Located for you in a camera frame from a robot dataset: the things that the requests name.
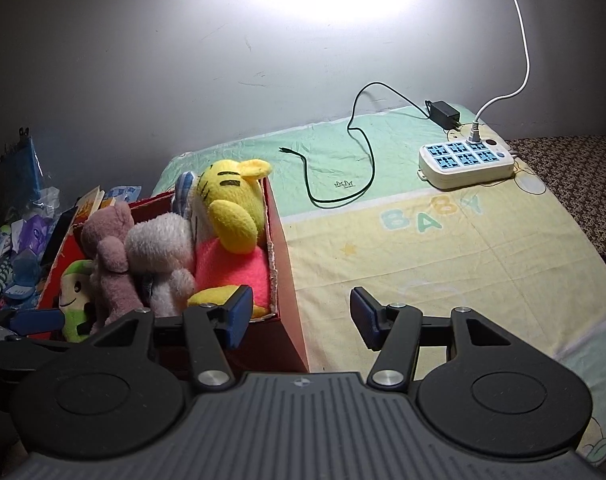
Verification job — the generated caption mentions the white power cable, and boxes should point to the white power cable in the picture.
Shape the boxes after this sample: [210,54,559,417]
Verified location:
[465,0,531,143]

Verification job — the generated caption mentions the pink plush bear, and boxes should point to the pink plush bear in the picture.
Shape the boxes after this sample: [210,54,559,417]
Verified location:
[80,202,146,333]

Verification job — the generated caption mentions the clear plastic bag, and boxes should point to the clear plastic bag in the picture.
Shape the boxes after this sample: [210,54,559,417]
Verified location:
[33,187,61,216]

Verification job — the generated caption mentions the orange book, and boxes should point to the orange book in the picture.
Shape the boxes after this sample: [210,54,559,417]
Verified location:
[73,186,106,226]

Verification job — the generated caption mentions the white power strip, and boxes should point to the white power strip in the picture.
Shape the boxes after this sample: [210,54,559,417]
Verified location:
[417,132,514,191]

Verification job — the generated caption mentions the white plush toy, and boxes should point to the white plush toy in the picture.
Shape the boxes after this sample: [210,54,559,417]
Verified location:
[124,212,196,318]

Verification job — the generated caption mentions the blue book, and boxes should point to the blue book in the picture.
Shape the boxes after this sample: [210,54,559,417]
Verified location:
[106,186,141,203]

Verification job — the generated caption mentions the red cardboard box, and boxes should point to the red cardboard box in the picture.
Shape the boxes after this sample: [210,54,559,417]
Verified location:
[36,175,311,373]

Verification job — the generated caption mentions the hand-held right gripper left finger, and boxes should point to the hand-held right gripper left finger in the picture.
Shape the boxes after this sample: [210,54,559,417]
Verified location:
[90,284,255,391]

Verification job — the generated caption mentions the black power adapter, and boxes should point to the black power adapter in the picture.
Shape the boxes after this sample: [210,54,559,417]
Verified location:
[424,100,461,131]

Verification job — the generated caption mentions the black tablet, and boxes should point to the black tablet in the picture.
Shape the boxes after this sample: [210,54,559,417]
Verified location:
[40,207,79,266]

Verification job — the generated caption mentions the thin black cable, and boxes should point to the thin black cable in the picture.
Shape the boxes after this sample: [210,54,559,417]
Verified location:
[278,81,434,208]

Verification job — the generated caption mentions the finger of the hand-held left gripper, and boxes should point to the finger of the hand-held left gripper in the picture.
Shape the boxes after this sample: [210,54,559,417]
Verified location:
[0,307,66,336]
[6,338,93,361]

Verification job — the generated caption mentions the printed baby blanket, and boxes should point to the printed baby blanket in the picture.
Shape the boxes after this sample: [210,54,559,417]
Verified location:
[150,102,606,468]

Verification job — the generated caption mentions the green plush toy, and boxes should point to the green plush toy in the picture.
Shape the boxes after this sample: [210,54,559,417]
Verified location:
[58,259,101,343]

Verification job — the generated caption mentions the blue plastic container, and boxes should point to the blue plastic container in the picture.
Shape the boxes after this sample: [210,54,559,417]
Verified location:
[8,255,41,298]

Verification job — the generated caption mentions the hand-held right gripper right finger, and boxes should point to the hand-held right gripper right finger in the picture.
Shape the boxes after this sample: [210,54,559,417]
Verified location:
[349,286,514,391]

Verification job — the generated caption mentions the yellow tiger plush toy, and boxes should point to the yellow tiger plush toy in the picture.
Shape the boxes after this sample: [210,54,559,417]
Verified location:
[187,159,275,320]

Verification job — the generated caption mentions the brown patterned bedsheet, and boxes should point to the brown patterned bedsheet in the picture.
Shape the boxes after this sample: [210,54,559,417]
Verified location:
[505,135,606,261]

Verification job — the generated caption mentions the purple toy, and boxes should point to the purple toy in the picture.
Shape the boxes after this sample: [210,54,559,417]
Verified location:
[20,212,59,256]

